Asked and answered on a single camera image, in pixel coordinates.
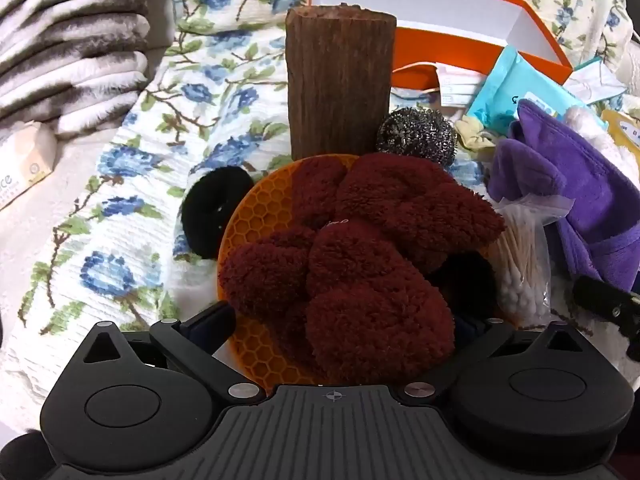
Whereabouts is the brown ribbed block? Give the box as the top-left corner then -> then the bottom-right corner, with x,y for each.
285,2 -> 398,161

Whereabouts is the beige tissue pack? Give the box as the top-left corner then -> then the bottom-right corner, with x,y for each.
0,122 -> 58,211

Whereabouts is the orange box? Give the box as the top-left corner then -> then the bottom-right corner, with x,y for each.
307,0 -> 573,88

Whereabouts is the white face mask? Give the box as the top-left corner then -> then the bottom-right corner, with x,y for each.
391,60 -> 488,108

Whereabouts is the white fluffy plush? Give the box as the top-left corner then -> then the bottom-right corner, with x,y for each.
562,105 -> 640,181

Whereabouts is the steel wool scrubber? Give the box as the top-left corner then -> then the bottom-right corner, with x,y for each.
375,106 -> 458,166

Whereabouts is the cream scrunchie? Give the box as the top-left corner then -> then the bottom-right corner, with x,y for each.
452,115 -> 511,153

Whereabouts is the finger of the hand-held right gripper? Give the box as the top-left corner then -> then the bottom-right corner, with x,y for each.
572,275 -> 640,353

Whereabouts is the black fuzzy hair tie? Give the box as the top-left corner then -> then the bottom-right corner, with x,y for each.
180,165 -> 256,261

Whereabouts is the purple cloth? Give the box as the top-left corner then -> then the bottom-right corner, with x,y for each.
487,99 -> 640,291

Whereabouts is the teal edged face mask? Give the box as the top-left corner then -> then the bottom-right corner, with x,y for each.
564,56 -> 628,106

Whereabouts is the dark red fluffy cloth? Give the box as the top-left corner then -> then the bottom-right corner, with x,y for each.
218,152 -> 506,386

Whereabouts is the bag of cotton swabs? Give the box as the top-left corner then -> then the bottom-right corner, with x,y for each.
487,195 -> 576,323

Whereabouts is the teal wipes pack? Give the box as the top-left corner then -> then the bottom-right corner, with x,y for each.
466,45 -> 608,133

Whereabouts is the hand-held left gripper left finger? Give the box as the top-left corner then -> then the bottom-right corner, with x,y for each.
75,301 -> 263,406

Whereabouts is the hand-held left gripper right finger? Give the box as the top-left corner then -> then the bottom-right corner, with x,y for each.
400,317 -> 593,406

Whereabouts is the floral blanket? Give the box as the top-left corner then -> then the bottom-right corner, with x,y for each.
2,0 -> 638,391

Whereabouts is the orange honeycomb silicone mat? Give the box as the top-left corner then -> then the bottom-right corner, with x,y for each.
215,155 -> 361,386

